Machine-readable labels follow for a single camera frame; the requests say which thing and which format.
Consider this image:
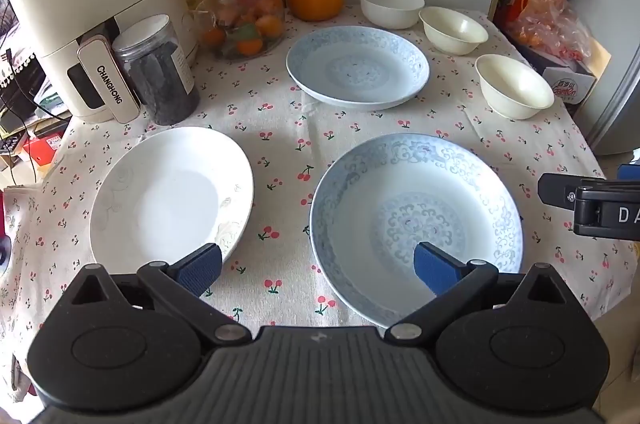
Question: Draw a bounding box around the glass jar of small oranges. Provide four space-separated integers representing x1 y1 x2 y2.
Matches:
199 0 286 63

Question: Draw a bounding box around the clear jar with dark contents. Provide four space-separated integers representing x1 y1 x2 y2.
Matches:
111 14 201 126

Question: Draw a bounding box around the grey refrigerator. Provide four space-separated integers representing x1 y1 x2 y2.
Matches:
581 0 640 156

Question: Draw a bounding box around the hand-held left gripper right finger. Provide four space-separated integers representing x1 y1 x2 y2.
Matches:
384 242 576 348

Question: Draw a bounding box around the dark and white carton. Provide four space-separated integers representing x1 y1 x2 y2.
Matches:
514 38 599 106

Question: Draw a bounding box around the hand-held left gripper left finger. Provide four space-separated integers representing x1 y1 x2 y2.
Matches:
62 243 253 348

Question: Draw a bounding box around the white plate with grey leaves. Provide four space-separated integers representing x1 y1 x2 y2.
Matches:
89 126 255 276

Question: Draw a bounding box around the blue patterned plate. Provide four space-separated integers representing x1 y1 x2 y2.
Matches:
286 26 431 111
308 133 525 331

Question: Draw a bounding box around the cluttered wooden shelf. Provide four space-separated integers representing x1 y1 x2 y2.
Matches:
0 69 71 177

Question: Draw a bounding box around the small red box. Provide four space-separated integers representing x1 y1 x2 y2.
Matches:
22 132 66 166

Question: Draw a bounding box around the white ceramic bowl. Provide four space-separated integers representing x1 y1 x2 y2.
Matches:
418 6 489 56
474 54 556 121
359 0 426 30

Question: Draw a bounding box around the white air fryer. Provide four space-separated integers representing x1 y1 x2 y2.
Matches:
2 0 202 125

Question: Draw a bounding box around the cherry print tablecloth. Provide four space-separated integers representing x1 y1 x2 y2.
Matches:
0 1 637 405

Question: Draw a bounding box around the plastic bag of small oranges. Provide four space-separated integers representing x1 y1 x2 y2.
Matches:
506 0 614 66

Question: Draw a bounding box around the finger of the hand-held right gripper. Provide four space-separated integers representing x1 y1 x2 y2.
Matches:
537 173 640 208

